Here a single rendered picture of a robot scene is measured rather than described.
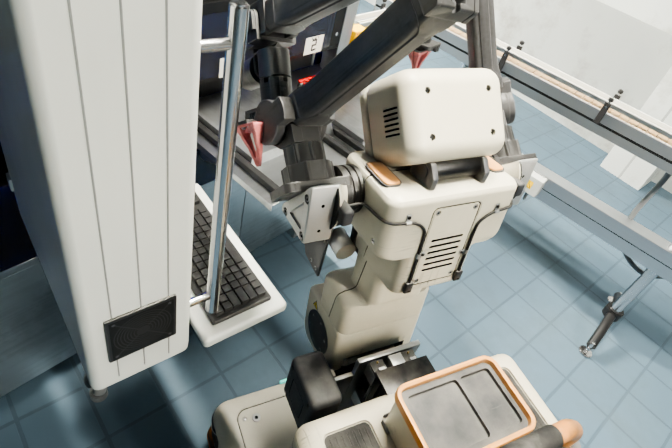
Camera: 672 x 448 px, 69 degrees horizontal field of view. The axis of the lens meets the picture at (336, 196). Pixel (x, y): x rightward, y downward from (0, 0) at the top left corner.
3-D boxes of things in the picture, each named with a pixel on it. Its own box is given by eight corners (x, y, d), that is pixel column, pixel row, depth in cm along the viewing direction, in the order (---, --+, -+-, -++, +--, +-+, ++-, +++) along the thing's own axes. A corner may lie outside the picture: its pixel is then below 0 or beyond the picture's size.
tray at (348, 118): (284, 95, 161) (286, 85, 159) (337, 78, 178) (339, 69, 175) (361, 149, 147) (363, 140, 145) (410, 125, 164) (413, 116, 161)
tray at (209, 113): (174, 105, 143) (174, 95, 141) (244, 85, 160) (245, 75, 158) (250, 168, 129) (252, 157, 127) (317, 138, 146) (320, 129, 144)
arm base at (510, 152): (495, 165, 94) (539, 159, 99) (486, 125, 95) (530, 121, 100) (466, 175, 101) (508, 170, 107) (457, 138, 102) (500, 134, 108)
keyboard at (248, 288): (138, 204, 121) (137, 197, 119) (191, 189, 129) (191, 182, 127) (213, 326, 100) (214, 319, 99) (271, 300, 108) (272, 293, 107)
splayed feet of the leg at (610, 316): (574, 349, 222) (591, 332, 213) (606, 294, 254) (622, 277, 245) (590, 362, 218) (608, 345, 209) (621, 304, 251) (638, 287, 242)
